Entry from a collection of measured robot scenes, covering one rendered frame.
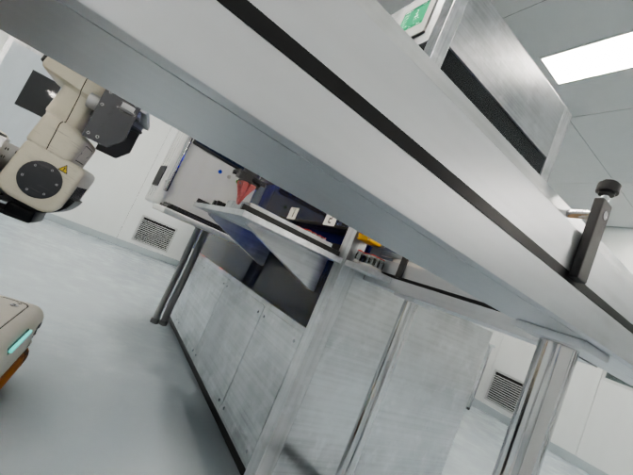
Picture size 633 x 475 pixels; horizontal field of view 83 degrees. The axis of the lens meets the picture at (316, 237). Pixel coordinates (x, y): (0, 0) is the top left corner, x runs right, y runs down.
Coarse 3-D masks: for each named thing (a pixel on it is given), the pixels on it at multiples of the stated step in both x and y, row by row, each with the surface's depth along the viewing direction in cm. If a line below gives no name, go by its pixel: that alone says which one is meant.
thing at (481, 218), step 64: (0, 0) 18; (64, 0) 15; (128, 0) 15; (192, 0) 16; (256, 0) 18; (320, 0) 20; (64, 64) 24; (128, 64) 19; (192, 64) 17; (256, 64) 18; (320, 64) 20; (384, 64) 22; (192, 128) 26; (256, 128) 20; (320, 128) 20; (384, 128) 23; (448, 128) 26; (320, 192) 28; (384, 192) 23; (448, 192) 27; (512, 192) 31; (448, 256) 31; (512, 256) 32; (576, 256) 37; (576, 320) 40
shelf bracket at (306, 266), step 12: (252, 228) 116; (264, 240) 119; (276, 240) 121; (288, 240) 124; (276, 252) 122; (288, 252) 124; (300, 252) 126; (312, 252) 129; (288, 264) 125; (300, 264) 127; (312, 264) 129; (324, 264) 132; (300, 276) 128; (312, 276) 130; (312, 288) 131
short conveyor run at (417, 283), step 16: (400, 256) 123; (384, 272) 122; (400, 272) 115; (416, 272) 111; (384, 288) 129; (400, 288) 113; (416, 288) 108; (432, 288) 104; (448, 288) 100; (432, 304) 103; (448, 304) 98; (464, 304) 94; (480, 304) 90; (480, 320) 89; (496, 320) 86; (512, 320) 83; (512, 336) 93; (528, 336) 79
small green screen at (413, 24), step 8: (424, 0) 151; (432, 0) 146; (408, 8) 160; (416, 8) 154; (424, 8) 148; (432, 8) 144; (408, 16) 157; (416, 16) 151; (424, 16) 146; (400, 24) 160; (408, 24) 154; (416, 24) 148; (424, 24) 144; (408, 32) 151; (416, 32) 146
